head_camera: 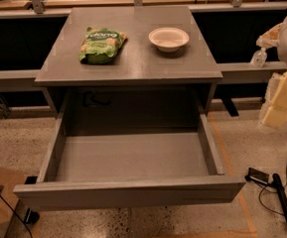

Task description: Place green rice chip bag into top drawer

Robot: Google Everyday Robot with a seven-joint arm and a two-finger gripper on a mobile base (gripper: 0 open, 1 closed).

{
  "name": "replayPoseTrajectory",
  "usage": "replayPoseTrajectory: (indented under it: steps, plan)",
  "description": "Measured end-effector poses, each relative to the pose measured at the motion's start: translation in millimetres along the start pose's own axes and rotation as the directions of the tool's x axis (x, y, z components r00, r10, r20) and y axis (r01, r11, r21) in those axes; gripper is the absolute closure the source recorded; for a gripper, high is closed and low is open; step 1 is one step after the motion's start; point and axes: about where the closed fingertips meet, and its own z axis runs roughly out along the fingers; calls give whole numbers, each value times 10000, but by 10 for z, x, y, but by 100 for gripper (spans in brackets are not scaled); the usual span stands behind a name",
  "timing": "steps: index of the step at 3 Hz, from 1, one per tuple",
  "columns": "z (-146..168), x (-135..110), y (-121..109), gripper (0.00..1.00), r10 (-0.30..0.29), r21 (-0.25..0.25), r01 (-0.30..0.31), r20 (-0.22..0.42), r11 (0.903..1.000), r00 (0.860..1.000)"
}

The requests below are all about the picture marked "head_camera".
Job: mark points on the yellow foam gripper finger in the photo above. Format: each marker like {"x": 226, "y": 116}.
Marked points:
{"x": 274, "y": 110}

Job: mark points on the green rice chip bag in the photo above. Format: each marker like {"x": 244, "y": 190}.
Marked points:
{"x": 100, "y": 45}

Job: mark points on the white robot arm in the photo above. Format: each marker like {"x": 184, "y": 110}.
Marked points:
{"x": 276, "y": 37}

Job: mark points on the grey cabinet with top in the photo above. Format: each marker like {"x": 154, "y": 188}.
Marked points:
{"x": 118, "y": 118}

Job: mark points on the open grey top drawer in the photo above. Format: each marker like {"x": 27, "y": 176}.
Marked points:
{"x": 169, "y": 166}

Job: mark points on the clear hand sanitizer bottle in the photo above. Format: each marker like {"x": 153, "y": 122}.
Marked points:
{"x": 259, "y": 58}

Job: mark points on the black power strip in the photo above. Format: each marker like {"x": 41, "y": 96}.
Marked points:
{"x": 262, "y": 179}

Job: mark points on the white paper bowl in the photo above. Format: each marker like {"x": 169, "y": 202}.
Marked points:
{"x": 168, "y": 40}

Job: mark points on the black cabinet caster wheel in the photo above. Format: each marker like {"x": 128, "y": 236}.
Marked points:
{"x": 31, "y": 217}

